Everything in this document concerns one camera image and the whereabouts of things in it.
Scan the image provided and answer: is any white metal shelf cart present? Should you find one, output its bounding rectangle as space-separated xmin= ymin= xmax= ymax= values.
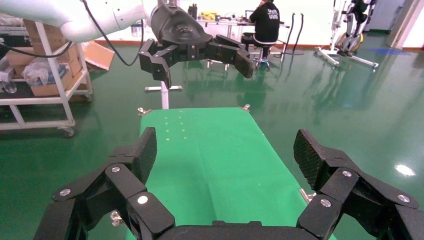
xmin=0 ymin=21 xmax=94 ymax=138

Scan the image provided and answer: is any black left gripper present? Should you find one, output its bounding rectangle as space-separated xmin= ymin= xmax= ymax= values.
xmin=138 ymin=3 xmax=255 ymax=90

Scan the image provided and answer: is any clear plastic bottle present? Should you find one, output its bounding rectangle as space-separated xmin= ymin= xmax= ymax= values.
xmin=0 ymin=71 xmax=18 ymax=94

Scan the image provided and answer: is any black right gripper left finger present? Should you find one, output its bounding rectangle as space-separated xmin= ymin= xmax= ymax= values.
xmin=33 ymin=126 xmax=176 ymax=240

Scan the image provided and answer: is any black round stool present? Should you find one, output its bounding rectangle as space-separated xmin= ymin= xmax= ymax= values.
xmin=241 ymin=32 xmax=272 ymax=70

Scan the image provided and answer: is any flat cardboard sheet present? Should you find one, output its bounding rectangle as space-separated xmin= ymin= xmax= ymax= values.
xmin=81 ymin=40 xmax=116 ymax=72

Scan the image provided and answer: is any green tablecloth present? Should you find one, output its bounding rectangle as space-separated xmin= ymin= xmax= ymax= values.
xmin=125 ymin=106 xmax=337 ymax=240

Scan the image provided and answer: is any white bucket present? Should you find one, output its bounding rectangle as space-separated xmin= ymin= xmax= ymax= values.
xmin=130 ymin=22 xmax=144 ymax=37

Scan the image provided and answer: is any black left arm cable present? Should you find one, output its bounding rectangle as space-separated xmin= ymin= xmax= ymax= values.
xmin=0 ymin=0 xmax=147 ymax=67

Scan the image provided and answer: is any white stand with black robot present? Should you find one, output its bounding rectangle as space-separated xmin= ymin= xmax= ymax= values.
xmin=313 ymin=0 xmax=380 ymax=71

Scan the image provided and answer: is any brown cardboard box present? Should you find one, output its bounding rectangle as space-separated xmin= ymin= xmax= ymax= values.
xmin=5 ymin=46 xmax=37 ymax=67
xmin=29 ymin=59 xmax=84 ymax=98
xmin=23 ymin=19 xmax=67 ymax=56

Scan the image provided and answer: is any person in black shirt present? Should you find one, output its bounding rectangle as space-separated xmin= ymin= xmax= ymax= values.
xmin=247 ymin=0 xmax=281 ymax=67

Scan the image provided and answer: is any white metal stand foot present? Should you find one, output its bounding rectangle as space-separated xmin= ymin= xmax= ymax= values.
xmin=144 ymin=81 xmax=183 ymax=110

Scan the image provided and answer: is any clear plastic bag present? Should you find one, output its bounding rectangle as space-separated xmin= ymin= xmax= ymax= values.
xmin=21 ymin=57 xmax=69 ymax=88

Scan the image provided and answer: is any white desk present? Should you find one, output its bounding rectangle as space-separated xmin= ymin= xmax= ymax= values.
xmin=197 ymin=18 xmax=291 ymax=71

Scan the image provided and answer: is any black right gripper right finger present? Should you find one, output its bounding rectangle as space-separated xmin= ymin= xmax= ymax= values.
xmin=293 ymin=129 xmax=424 ymax=240

